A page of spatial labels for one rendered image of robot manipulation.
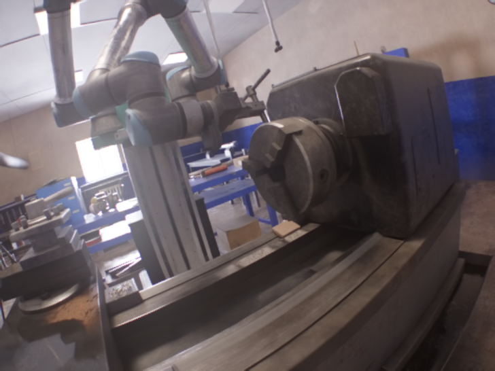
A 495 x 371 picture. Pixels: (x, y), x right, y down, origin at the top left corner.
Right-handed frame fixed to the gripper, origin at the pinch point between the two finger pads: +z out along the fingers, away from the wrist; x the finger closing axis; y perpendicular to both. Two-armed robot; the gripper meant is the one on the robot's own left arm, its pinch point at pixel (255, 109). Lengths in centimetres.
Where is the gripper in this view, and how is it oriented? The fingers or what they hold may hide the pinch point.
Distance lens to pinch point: 74.4
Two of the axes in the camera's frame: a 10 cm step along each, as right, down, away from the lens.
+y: -3.6, -9.3, 1.2
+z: 8.3, -2.6, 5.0
